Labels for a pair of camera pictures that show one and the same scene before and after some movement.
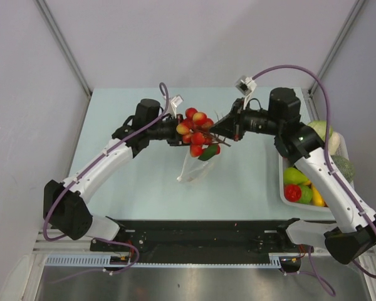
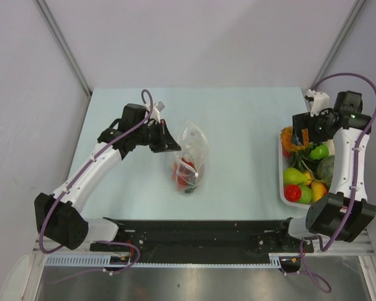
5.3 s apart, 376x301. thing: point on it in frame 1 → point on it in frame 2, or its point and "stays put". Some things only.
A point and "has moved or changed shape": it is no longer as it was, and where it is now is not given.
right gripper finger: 226,126 → 297,130
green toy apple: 292,175 stays put
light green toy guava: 306,194 stays put
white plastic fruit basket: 344,150 stays put
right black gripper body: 242,116 → 318,131
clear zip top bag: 194,168 has moved or changed shape
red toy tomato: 292,192 stays put
